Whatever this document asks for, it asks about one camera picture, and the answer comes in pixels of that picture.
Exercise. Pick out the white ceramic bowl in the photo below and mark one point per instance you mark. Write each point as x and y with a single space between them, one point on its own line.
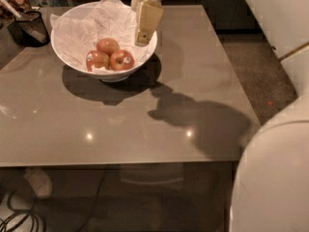
141 53

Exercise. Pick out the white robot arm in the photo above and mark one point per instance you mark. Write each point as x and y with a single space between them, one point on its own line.
271 189

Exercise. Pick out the red apple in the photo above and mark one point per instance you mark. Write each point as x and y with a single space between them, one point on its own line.
108 46
97 59
121 60

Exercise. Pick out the red apple back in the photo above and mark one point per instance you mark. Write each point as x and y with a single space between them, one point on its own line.
108 46

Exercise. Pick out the white shoe under table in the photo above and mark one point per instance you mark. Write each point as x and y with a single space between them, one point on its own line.
39 181

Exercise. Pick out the patterned bag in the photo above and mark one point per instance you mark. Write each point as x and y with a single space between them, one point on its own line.
21 6

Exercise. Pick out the white crumpled paper liner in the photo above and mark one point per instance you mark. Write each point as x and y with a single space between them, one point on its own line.
77 36

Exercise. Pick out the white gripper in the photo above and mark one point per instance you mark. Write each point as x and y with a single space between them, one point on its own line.
149 16

